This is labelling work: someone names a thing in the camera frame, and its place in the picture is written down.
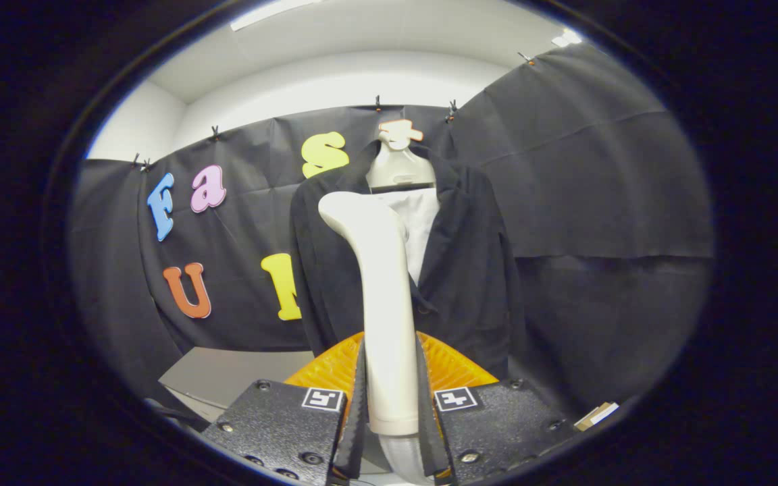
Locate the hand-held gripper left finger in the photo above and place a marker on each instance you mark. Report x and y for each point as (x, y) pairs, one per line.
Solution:
(360, 418)

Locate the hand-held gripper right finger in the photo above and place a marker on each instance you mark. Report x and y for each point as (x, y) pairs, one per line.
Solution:
(424, 418)

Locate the black blazer jacket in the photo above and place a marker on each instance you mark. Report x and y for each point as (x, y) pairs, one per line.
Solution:
(470, 270)

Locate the grey metal drawer cabinet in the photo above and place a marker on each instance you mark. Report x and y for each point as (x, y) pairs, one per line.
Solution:
(240, 371)

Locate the brown cardboard box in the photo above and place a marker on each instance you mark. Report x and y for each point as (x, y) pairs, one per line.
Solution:
(595, 415)

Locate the white mannequin torso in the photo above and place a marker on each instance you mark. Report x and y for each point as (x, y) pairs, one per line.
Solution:
(399, 172)

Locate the black backdrop cloth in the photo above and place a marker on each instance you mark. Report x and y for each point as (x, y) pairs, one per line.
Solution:
(598, 169)

